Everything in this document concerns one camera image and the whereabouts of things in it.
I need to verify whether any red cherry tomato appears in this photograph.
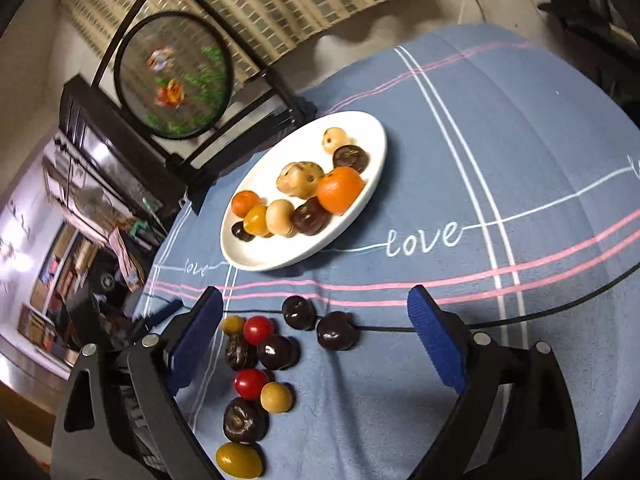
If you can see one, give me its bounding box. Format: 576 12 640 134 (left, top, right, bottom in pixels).
234 368 271 400
243 315 276 346

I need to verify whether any beige patterned curtain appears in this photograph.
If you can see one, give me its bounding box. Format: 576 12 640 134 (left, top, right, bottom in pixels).
60 0 426 76

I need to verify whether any blue striped tablecloth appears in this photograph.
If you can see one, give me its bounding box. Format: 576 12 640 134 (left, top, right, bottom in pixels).
132 22 640 480

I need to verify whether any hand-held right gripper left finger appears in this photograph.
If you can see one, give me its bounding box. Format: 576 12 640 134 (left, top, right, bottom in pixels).
50 286 226 480

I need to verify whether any orange cherry tomato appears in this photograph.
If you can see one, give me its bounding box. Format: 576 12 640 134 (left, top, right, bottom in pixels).
231 190 262 218

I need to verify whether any white oval plate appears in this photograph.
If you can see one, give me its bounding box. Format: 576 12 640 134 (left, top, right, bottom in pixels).
220 110 388 272

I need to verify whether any dark wooden framed panel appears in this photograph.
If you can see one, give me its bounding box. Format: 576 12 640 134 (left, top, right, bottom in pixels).
57 74 188 218

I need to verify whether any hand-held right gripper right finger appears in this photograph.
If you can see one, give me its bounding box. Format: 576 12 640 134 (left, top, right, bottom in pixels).
406 284 583 480

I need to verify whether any pink cloth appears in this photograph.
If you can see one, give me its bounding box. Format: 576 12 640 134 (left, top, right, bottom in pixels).
107 227 138 286

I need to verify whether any electric fan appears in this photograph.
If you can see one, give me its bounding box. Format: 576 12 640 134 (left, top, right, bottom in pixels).
70 185 116 221

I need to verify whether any orange mandarin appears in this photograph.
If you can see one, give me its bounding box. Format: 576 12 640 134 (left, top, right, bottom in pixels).
316 166 366 216

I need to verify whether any yellow cherry tomato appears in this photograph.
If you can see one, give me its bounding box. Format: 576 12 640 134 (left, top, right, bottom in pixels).
243 205 271 237

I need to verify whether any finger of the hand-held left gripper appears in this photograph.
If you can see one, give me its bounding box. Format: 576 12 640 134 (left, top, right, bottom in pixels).
132 300 184 333

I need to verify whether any round goldfish screen black stand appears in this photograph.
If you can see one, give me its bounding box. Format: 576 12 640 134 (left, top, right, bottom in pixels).
92 0 318 196

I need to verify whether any white cable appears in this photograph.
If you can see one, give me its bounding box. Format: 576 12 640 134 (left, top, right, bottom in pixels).
457 0 488 26

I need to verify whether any wooden bookshelf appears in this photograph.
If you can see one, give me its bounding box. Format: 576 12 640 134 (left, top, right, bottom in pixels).
20 220 101 361

